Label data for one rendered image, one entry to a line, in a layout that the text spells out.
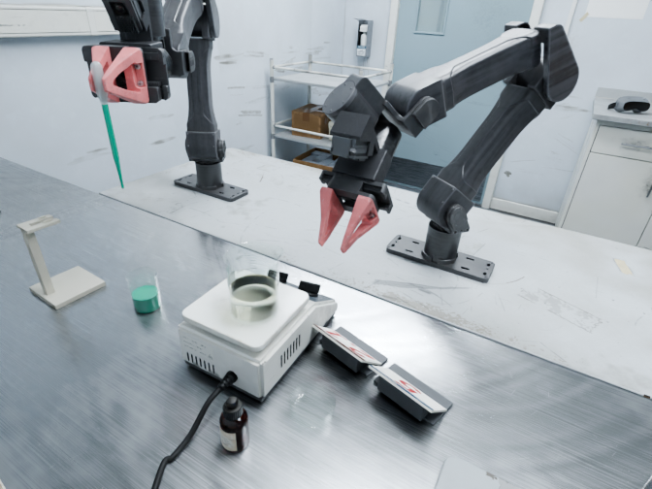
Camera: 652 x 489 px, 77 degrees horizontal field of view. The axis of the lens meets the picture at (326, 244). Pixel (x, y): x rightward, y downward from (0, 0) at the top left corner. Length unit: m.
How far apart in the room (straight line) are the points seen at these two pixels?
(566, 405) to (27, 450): 0.62
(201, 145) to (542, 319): 0.78
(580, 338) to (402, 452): 0.36
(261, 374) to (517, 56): 0.58
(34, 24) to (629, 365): 1.92
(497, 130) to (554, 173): 2.65
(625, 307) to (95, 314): 0.86
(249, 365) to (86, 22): 1.70
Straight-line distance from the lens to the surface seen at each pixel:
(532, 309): 0.77
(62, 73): 2.01
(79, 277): 0.80
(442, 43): 3.38
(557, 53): 0.77
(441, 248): 0.79
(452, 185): 0.74
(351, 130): 0.53
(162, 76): 0.64
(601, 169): 2.78
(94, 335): 0.68
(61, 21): 1.96
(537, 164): 3.39
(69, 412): 0.59
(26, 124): 1.96
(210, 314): 0.52
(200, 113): 1.01
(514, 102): 0.78
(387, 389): 0.54
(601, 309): 0.84
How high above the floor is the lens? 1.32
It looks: 30 degrees down
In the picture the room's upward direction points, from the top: 3 degrees clockwise
